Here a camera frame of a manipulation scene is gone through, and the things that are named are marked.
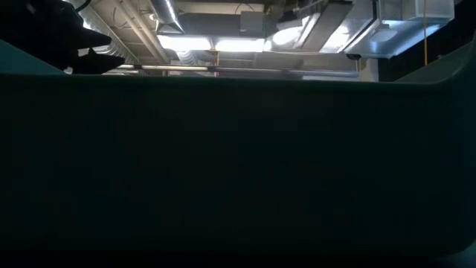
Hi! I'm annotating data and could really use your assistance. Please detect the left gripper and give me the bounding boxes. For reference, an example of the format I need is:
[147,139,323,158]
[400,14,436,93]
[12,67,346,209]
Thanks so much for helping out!
[0,0,126,74]

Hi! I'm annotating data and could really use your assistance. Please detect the ceiling light panel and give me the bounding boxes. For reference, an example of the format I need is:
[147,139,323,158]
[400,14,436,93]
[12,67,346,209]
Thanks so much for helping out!
[214,36,266,54]
[156,34,213,51]

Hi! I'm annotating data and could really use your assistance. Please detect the grey ceiling box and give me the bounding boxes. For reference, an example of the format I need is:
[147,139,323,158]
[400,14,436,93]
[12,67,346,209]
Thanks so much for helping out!
[239,10,266,34]

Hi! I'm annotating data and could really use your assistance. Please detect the grey horizontal ceiling pipe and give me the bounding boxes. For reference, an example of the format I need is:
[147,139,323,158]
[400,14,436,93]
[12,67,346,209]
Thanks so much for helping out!
[117,63,361,79]

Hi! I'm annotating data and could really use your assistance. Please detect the light teal plastic bin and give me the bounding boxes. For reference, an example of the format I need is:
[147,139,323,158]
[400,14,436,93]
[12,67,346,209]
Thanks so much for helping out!
[0,32,476,268]

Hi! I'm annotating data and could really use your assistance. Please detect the spiral silver air duct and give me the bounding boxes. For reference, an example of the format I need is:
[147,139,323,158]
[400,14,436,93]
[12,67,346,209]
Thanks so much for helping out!
[80,1,141,66]

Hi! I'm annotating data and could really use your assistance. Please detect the shiny round duct pipe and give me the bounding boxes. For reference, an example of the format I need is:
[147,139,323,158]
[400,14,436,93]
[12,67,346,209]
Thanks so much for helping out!
[150,0,186,34]

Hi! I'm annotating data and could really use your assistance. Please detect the rectangular sheet-metal duct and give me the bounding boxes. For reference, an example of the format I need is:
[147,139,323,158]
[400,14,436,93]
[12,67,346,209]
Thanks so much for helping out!
[266,0,457,60]

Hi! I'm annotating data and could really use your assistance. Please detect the yellow hanging cord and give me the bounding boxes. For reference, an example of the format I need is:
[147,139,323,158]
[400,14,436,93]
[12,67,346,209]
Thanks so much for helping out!
[422,0,428,67]

